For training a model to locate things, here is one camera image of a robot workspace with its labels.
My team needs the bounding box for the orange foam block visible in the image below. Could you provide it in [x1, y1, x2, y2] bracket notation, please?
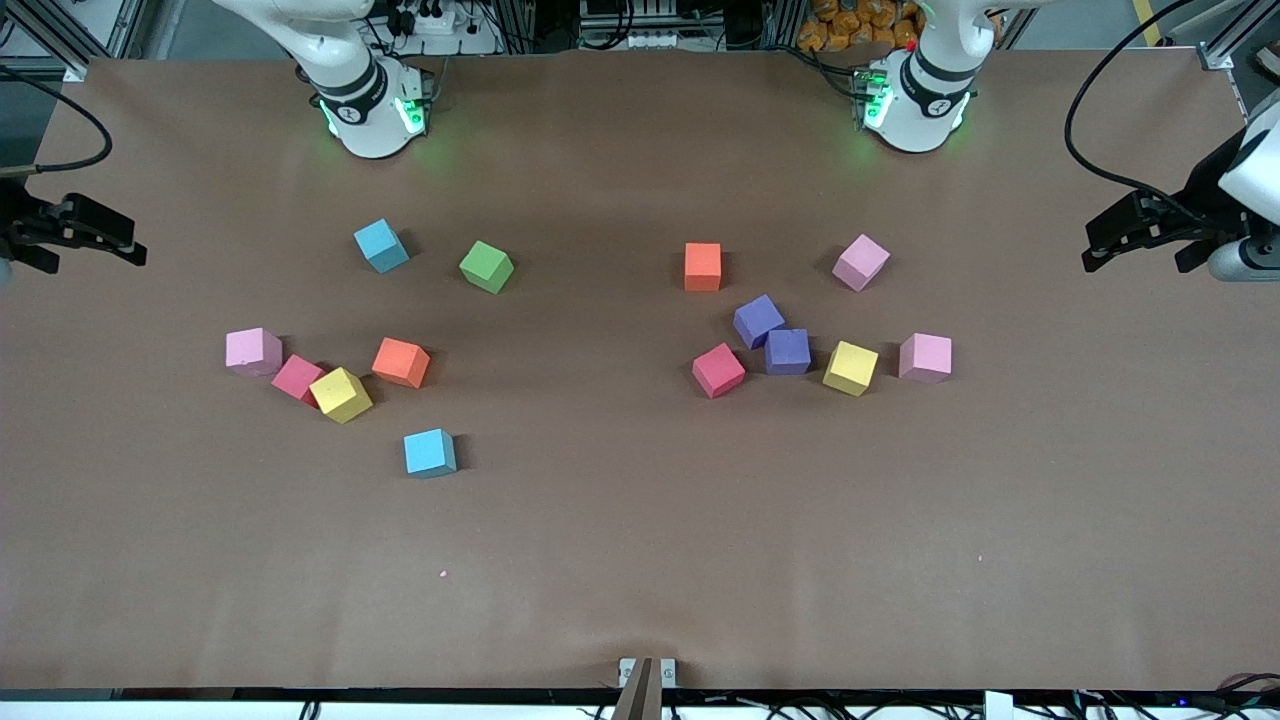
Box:
[684, 242, 723, 293]
[371, 336, 432, 390]

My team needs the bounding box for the purple foam block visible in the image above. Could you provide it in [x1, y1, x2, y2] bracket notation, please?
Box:
[765, 328, 812, 377]
[732, 293, 787, 350]

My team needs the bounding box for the green foam block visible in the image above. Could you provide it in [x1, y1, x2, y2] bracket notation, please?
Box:
[459, 240, 516, 296]

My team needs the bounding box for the red foam block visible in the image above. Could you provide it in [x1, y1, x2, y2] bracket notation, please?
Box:
[270, 353, 326, 408]
[691, 342, 747, 400]

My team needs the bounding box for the lilac pink foam block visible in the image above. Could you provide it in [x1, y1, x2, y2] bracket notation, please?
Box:
[832, 233, 892, 293]

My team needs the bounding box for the cyan foam block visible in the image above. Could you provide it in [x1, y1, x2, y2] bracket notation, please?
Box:
[353, 218, 411, 275]
[403, 428, 458, 479]

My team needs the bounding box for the yellow foam block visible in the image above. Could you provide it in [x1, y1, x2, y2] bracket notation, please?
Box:
[308, 366, 374, 425]
[822, 340, 880, 398]

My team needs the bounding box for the pile of orange snacks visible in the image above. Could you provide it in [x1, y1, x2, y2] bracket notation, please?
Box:
[797, 0, 921, 53]

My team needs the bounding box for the white power strip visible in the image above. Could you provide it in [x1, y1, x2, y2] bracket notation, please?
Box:
[385, 0, 501, 57]
[578, 0, 723, 51]

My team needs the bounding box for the brown upright pole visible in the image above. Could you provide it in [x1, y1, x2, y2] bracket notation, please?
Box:
[611, 657, 665, 720]

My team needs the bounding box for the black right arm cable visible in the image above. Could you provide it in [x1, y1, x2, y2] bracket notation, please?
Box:
[0, 64, 114, 177]

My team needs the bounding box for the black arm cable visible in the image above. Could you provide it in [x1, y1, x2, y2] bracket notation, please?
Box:
[1062, 0, 1233, 203]
[0, 64, 114, 177]

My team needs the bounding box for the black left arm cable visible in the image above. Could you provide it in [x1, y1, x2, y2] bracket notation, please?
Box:
[1062, 0, 1233, 203]

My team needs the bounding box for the aluminium frame profile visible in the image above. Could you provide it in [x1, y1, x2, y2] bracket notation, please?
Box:
[0, 0, 91, 83]
[1195, 0, 1280, 73]

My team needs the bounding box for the small metal bracket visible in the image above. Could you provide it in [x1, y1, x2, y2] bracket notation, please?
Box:
[618, 657, 678, 691]

